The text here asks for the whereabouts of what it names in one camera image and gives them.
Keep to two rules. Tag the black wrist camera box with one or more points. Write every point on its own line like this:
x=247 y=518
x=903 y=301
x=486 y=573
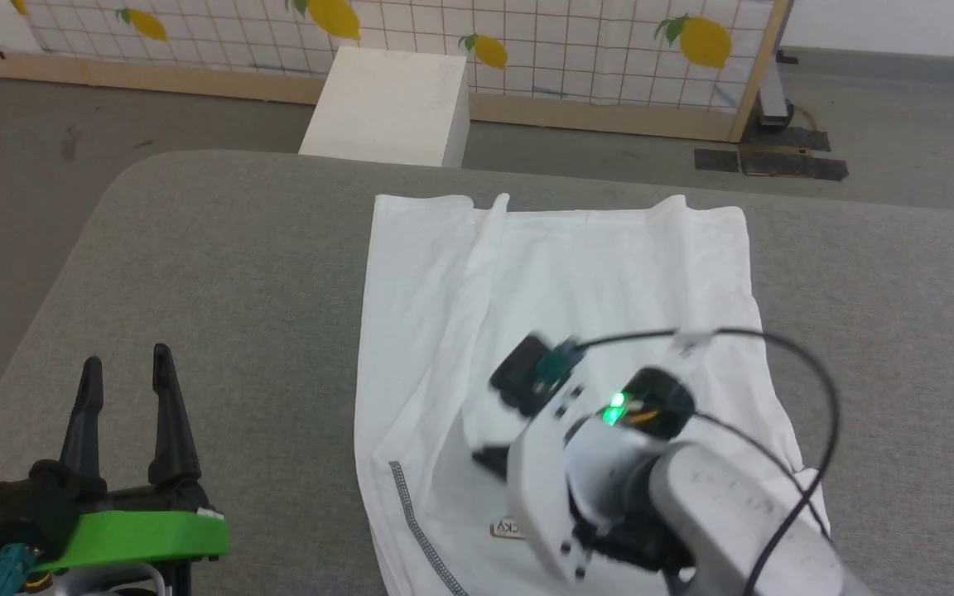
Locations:
x=522 y=377
x=9 y=513

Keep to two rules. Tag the thin black floor mat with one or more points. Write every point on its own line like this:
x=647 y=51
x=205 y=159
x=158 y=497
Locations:
x=800 y=139

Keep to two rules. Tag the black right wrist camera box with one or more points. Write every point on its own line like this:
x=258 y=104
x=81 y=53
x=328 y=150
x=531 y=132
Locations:
x=522 y=377

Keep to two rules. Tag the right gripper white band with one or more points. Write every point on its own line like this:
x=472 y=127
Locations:
x=543 y=480

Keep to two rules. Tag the metal partition foot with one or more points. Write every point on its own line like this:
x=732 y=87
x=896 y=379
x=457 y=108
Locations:
x=775 y=95

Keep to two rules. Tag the grey fabric table cover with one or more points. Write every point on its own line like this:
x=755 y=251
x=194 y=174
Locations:
x=220 y=273

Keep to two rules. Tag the white rectangular box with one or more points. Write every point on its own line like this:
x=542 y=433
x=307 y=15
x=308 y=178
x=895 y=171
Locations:
x=394 y=108

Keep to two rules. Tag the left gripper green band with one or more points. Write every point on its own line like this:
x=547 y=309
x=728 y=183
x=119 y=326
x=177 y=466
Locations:
x=146 y=534

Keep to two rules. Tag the long black floor mat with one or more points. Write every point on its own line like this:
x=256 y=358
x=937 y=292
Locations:
x=796 y=167

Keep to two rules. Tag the lemon print wood-framed partition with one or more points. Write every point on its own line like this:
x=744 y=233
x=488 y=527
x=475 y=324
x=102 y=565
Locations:
x=593 y=50

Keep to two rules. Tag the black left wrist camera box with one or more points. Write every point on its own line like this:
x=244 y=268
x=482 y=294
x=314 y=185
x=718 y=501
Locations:
x=9 y=513

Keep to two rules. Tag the small black floor mat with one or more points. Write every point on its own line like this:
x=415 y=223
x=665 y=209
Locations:
x=716 y=160

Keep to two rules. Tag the white t-shirt with grey trim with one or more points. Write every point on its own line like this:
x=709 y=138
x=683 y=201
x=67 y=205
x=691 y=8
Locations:
x=609 y=273

